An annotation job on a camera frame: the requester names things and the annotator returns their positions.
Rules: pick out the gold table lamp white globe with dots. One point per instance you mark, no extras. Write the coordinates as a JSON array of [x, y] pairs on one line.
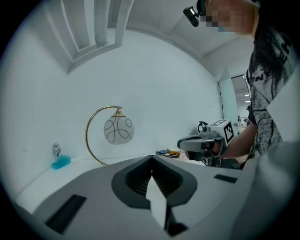
[[119, 131]]

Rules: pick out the person's right forearm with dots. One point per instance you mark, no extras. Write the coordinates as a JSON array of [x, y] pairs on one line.
[[241, 140]]

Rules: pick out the black head-worn camera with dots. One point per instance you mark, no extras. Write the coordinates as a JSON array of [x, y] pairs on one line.
[[193, 15]]

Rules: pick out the person's right hand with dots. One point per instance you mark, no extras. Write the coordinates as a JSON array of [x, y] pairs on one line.
[[216, 148]]

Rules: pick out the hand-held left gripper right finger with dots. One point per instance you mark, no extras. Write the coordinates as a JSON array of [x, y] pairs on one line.
[[211, 199]]

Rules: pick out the person's black white patterned shirt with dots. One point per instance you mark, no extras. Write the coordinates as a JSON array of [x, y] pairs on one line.
[[269, 93]]

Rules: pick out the white ceiling pipe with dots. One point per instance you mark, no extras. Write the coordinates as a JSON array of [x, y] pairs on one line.
[[100, 23]]

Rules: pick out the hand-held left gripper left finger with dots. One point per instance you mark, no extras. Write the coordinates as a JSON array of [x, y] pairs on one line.
[[93, 201]]

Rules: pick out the blue sponge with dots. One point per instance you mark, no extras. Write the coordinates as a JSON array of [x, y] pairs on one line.
[[61, 161]]

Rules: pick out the dark blue card stack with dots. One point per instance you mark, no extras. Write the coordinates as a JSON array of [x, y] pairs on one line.
[[162, 152]]

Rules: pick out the glass door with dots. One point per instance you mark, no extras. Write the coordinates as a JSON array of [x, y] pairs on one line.
[[228, 98]]

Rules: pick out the person's head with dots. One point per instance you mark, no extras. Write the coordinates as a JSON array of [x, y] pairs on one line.
[[229, 16]]

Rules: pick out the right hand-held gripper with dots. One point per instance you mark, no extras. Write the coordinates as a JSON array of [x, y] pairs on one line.
[[222, 131]]

